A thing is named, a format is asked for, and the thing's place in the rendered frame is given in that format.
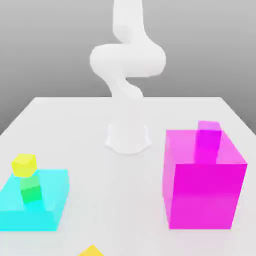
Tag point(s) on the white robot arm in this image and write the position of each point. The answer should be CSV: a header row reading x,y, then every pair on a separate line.
x,y
128,60

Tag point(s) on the small magenta cube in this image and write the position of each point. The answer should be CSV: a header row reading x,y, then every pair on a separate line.
x,y
208,140

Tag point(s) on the small yellow cube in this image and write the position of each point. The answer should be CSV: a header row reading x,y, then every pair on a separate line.
x,y
24,165

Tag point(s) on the small green cube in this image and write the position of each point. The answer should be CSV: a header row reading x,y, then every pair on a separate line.
x,y
31,192

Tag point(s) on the small orange cube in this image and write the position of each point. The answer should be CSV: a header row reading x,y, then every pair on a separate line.
x,y
91,251

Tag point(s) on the large magenta box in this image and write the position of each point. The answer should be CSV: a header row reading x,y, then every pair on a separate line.
x,y
206,196

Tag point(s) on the large cyan box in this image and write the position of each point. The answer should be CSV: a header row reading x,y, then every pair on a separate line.
x,y
50,200

